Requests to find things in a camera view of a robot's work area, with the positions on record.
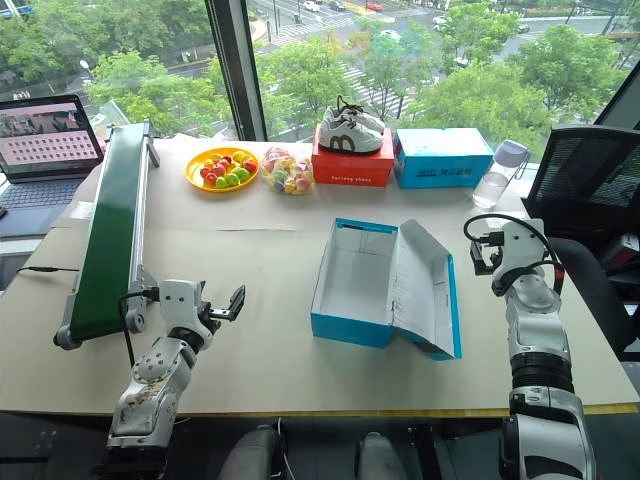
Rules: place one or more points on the yellow toy fruit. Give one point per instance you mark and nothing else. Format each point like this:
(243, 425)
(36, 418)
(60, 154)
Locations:
(239, 156)

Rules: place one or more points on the clear bottle with lilac lid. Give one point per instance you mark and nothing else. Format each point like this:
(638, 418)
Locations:
(492, 185)

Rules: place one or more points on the grey laptop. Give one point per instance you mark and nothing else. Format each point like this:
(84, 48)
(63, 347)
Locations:
(42, 150)

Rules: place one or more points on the red toy apple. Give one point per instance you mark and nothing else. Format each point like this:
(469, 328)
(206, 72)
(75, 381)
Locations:
(218, 169)

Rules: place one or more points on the yellow plate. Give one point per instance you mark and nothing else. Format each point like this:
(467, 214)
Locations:
(197, 182)

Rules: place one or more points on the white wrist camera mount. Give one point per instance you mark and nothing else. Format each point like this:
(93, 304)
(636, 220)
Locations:
(520, 250)
(180, 307)

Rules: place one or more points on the green toy fruit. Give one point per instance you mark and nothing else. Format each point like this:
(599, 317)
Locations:
(222, 181)
(240, 174)

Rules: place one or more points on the dark grey rounded shape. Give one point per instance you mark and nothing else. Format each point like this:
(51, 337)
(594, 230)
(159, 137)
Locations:
(380, 457)
(252, 455)

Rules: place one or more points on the dark window frame post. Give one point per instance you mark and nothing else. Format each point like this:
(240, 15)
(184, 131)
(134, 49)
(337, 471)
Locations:
(235, 65)

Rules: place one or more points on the red toy fruit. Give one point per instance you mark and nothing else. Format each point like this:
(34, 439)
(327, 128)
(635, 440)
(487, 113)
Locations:
(250, 165)
(205, 172)

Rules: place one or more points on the bag of colourful candies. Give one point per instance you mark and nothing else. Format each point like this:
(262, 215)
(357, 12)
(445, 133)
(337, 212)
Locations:
(289, 170)

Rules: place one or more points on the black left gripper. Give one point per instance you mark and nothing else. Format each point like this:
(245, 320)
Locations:
(215, 314)

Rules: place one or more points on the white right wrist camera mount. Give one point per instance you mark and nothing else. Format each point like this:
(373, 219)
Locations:
(520, 250)

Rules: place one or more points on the red black device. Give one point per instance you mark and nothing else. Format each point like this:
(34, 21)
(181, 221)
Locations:
(622, 252)

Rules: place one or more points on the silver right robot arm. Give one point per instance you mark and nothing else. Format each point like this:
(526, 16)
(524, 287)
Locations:
(542, 350)

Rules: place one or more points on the white brown sneaker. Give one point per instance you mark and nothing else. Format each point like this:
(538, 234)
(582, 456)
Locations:
(350, 139)
(367, 120)

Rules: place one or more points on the red shoe box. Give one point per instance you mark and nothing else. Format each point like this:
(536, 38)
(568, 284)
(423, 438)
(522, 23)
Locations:
(350, 167)

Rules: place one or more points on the black mesh office chair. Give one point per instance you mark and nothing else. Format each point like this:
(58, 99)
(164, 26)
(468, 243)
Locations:
(585, 175)

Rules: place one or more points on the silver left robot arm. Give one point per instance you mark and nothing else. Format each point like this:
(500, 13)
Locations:
(150, 380)

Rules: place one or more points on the green conveyor belt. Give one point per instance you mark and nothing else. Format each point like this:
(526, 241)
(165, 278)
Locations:
(107, 230)

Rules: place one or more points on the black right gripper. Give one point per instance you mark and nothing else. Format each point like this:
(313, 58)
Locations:
(494, 257)

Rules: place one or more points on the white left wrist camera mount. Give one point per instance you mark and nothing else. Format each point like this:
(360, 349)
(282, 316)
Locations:
(180, 307)

